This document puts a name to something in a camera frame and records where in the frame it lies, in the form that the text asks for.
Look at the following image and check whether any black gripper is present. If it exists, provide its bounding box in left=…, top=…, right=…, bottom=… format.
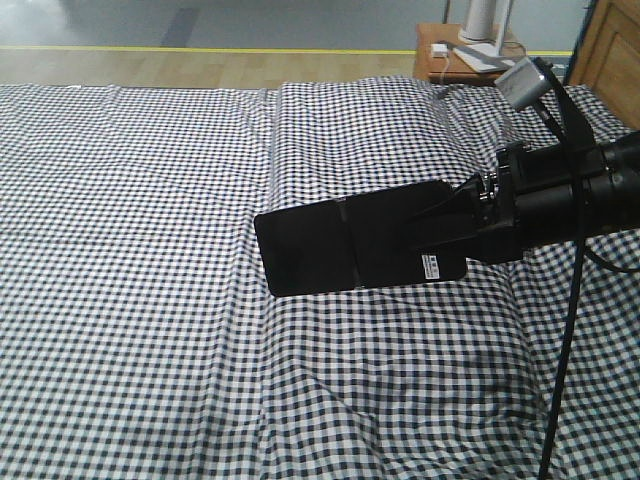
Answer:
left=407, top=142, right=608, bottom=263

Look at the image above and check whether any black foldable phone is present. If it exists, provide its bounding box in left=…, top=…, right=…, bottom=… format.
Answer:
left=254, top=180, right=467, bottom=297

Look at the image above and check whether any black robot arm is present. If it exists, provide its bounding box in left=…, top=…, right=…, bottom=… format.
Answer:
left=404, top=132, right=639, bottom=264

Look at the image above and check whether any small wooden nightstand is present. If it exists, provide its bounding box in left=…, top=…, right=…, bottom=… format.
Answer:
left=413, top=23, right=526, bottom=86

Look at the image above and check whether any white charger block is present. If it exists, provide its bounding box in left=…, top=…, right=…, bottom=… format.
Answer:
left=430, top=43, right=449, bottom=58

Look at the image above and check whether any wooden headboard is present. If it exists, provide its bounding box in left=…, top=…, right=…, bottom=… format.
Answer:
left=566, top=0, right=639, bottom=130

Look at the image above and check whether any black white checkered bedsheet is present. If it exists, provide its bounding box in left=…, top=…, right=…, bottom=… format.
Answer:
left=0, top=74, right=640, bottom=480

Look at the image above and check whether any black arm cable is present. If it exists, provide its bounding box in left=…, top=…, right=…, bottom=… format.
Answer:
left=538, top=59, right=640, bottom=480

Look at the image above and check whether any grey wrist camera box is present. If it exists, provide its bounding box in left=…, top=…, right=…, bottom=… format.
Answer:
left=495, top=57, right=552, bottom=111

